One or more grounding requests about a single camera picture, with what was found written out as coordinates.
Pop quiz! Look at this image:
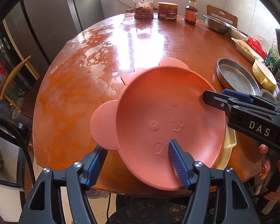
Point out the pink bear-shaped plate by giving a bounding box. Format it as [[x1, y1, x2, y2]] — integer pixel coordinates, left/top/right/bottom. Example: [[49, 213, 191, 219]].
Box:
[[90, 58, 226, 191]]

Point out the person's right hand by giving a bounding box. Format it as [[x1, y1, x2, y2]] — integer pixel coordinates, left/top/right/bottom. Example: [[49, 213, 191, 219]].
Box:
[[259, 144, 280, 201]]

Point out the clear jar black lid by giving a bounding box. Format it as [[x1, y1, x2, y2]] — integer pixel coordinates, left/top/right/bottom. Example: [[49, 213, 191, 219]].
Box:
[[133, 0, 154, 19]]

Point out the brown sauce bottle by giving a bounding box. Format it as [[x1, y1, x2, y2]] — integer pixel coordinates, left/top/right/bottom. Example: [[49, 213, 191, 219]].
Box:
[[184, 0, 198, 25]]

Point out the grey refrigerator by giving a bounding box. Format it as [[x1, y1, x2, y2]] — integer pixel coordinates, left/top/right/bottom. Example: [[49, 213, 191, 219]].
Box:
[[4, 0, 106, 68]]

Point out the yellow wooden chair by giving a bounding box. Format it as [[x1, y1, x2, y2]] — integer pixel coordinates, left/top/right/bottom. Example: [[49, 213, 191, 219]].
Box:
[[0, 55, 41, 111]]

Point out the steel bowl at back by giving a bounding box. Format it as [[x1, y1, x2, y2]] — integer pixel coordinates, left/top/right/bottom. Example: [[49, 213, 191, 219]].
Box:
[[203, 14, 231, 34]]

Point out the yellow shell-shaped plate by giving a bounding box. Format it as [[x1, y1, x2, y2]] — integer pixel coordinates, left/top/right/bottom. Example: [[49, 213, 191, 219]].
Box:
[[213, 127, 237, 170]]

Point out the white ceramic bowl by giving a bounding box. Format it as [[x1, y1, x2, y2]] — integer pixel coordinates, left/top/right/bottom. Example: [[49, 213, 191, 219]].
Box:
[[229, 28, 248, 42]]

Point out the shallow steel pan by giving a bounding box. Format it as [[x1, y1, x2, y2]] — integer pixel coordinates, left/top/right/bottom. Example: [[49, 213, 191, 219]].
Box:
[[216, 58, 260, 96]]

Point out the green drink bottle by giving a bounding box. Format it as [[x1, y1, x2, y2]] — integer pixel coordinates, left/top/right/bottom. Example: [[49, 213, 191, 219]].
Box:
[[264, 39, 280, 75]]

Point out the wooden chair back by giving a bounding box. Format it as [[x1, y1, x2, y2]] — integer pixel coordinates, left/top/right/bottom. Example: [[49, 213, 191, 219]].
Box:
[[206, 5, 238, 28]]

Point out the red tissue pack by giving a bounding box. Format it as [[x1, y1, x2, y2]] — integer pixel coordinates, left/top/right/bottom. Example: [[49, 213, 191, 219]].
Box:
[[246, 37, 267, 59]]

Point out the black cable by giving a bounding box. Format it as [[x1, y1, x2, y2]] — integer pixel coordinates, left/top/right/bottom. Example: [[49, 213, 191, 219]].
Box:
[[0, 108, 36, 187]]

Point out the white dish of beans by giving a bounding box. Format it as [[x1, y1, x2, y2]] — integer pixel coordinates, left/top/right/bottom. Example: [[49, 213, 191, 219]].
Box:
[[231, 38, 263, 62]]

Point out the red jar orange lid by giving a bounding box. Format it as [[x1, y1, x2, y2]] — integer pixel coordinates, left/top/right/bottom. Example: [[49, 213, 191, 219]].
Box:
[[158, 2, 178, 21]]

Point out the glass display cabinet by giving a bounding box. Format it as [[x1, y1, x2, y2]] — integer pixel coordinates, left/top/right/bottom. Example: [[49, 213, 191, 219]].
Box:
[[0, 25, 20, 120]]

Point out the small steel bowl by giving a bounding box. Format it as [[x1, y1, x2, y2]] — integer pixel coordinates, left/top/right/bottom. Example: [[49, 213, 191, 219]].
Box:
[[259, 89, 277, 103]]

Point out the yellow bowl with handle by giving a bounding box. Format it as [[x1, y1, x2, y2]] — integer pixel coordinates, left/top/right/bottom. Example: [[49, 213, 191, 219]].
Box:
[[252, 60, 277, 92]]

